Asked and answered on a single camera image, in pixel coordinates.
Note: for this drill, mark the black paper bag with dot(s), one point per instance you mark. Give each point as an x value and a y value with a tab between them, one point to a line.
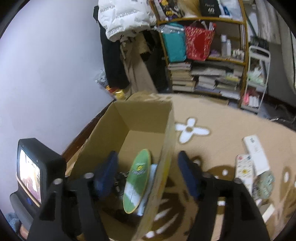
210	8

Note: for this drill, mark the white puffer jacket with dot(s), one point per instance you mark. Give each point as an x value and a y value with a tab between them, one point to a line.
123	19

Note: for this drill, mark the cream small box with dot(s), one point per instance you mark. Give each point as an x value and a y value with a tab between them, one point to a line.
266	211

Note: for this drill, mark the teal cartoon earbud case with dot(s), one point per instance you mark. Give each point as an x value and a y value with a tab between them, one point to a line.
263	186

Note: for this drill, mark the cardboard box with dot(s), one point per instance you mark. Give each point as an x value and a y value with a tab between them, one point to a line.
128	127

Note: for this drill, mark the flat white rectangular device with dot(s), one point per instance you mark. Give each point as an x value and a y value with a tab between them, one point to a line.
257	153

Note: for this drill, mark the teal bag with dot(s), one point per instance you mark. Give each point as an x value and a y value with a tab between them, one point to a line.
175	41

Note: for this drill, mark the white remote control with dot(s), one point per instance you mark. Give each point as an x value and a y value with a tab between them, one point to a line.
245	171

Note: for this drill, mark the stack of books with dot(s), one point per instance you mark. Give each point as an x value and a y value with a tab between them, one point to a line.
219	78
181	77

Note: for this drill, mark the yellow wooden shelf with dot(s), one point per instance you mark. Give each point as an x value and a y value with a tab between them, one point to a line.
230	42

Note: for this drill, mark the blonde wig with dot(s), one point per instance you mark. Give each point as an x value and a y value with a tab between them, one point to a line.
190	8

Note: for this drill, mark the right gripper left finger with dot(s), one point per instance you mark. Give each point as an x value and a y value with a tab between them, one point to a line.
69	209

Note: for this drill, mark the right stack of books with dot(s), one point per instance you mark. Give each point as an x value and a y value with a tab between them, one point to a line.
219	78

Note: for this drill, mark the white metal cart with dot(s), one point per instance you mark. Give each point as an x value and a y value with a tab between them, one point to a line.
256	78

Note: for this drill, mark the beige patterned rug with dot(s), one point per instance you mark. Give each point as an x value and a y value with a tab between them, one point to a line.
217	153

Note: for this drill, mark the black hanging coat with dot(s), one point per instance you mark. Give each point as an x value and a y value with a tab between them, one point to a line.
113	65

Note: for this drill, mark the red gift bag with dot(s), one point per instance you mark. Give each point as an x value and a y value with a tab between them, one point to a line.
198	41

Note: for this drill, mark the left stack of books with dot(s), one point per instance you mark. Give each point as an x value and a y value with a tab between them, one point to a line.
181	77

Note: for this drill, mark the beige trench coat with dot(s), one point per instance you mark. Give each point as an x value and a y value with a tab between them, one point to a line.
136	71

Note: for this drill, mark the black keys bunch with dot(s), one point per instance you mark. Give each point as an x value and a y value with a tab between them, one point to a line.
119	183

